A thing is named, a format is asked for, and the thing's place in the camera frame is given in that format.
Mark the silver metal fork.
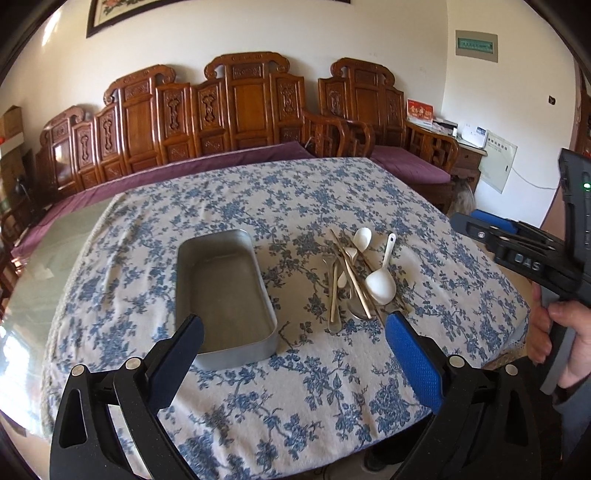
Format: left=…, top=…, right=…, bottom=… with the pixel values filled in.
left=322, top=255, right=342, bottom=334

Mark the large white rice spoon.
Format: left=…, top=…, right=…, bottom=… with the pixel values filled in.
left=365, top=233, right=397, bottom=305

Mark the white ceramic soup spoon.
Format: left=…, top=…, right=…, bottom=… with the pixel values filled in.
left=353, top=227, right=373, bottom=253

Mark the framed wall picture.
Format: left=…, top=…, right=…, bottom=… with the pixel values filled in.
left=86, top=1, right=356, bottom=42

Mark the wooden side table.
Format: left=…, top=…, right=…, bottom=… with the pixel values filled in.
left=451, top=139, right=487, bottom=191

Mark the grey metal tray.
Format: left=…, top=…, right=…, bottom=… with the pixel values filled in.
left=175, top=229, right=279, bottom=371

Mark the grey wall electrical box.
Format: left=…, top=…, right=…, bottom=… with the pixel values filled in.
left=455, top=30, right=499, bottom=63

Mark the carved wooden armchair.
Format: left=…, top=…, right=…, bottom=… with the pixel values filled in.
left=318, top=57, right=459, bottom=213

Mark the purple armchair cushion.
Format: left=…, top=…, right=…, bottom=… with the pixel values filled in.
left=370, top=145, right=451, bottom=185

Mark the white plastic fork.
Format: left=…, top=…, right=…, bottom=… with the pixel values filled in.
left=338, top=247, right=358, bottom=289

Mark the carved wooden long bench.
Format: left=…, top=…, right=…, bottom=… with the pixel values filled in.
left=34, top=50, right=352, bottom=204

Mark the white wall panel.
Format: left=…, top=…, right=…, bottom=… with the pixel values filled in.
left=479, top=131, right=518, bottom=193

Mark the purple bench cushion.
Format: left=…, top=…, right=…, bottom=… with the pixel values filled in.
left=11, top=141, right=314, bottom=262

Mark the brown wooden chopstick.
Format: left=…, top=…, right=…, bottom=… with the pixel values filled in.
left=329, top=229, right=373, bottom=320
left=351, top=238, right=397, bottom=314

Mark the red gift box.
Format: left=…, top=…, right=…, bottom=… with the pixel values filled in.
left=406, top=99, right=434, bottom=126

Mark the smiley face metal spoon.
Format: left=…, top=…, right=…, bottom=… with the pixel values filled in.
left=348, top=281, right=368, bottom=320

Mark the person's right hand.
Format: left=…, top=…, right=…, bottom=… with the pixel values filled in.
left=526, top=283, right=591, bottom=389

